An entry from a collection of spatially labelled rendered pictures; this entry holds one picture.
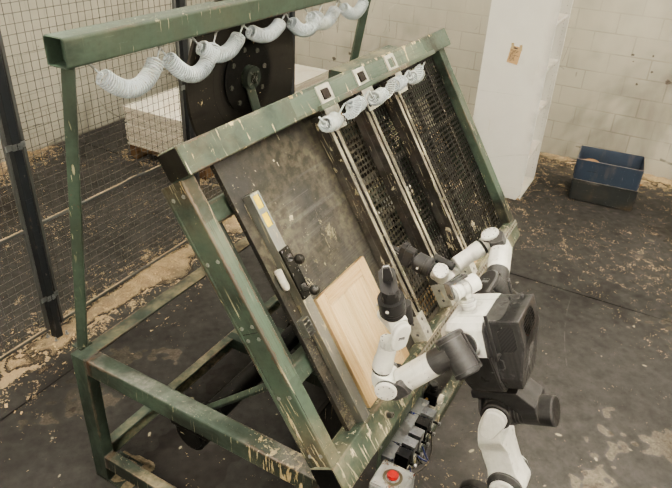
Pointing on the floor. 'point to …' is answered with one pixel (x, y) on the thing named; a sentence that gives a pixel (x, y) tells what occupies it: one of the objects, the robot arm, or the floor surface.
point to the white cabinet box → (520, 76)
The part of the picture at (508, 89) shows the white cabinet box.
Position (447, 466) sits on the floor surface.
